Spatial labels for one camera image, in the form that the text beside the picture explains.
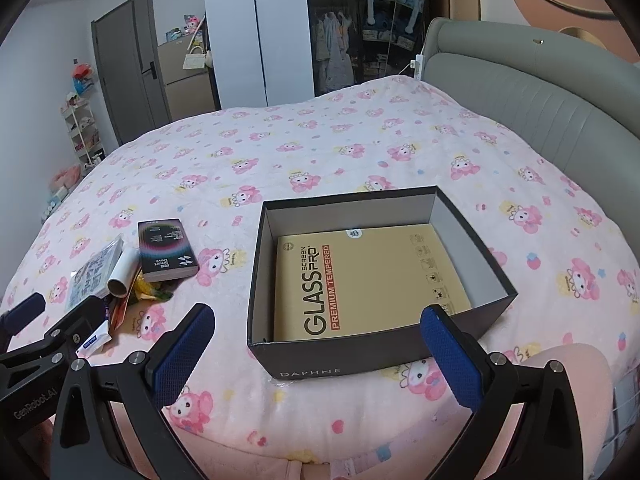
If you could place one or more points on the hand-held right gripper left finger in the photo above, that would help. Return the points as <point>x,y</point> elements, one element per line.
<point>186,347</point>

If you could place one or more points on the flat yellow package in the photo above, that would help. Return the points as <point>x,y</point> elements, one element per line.
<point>370,280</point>

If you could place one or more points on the orange packet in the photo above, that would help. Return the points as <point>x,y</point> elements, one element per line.
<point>120,312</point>

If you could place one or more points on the cartoon bead board packet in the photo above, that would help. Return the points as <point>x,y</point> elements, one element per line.
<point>92,272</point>

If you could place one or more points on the beige cabinet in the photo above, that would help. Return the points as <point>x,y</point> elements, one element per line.
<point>190,90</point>

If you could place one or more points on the red toy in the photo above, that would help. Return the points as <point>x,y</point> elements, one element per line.
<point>81,76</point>

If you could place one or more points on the pink cloth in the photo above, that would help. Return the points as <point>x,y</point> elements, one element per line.
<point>565,410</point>

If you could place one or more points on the black rainbow screen protector box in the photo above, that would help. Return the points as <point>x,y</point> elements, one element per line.
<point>165,247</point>

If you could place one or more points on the cream handbag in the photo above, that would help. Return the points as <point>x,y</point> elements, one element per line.
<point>194,59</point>

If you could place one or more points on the grey door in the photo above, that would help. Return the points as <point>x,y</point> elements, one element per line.
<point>130,70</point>

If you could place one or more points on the black cardboard box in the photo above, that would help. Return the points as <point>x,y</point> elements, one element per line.
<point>350,355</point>

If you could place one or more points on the grey padded headboard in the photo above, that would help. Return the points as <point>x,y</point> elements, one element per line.
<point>525,90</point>

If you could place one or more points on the white blue sachet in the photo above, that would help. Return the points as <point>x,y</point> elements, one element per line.
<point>92,342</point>

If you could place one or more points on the white wardrobe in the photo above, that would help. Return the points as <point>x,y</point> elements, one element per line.
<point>255,30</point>

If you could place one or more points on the hanging clothes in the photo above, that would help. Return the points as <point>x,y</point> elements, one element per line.
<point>335,50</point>

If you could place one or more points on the white paper roll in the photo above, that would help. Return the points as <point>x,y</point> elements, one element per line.
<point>124,272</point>

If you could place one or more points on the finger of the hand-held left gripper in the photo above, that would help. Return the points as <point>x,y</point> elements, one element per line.
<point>22,311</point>
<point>80,316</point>

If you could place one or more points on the pink plush toy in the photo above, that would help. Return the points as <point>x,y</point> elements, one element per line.
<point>65,177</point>

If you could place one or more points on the glass door wardrobe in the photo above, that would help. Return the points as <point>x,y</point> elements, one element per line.
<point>370,55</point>

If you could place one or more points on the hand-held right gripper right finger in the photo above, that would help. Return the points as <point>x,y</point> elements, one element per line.
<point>450,360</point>

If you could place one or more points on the white wall plug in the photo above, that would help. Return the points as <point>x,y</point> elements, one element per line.
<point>417,65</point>

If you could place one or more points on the white shelf rack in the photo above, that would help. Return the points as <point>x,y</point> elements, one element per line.
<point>85,130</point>

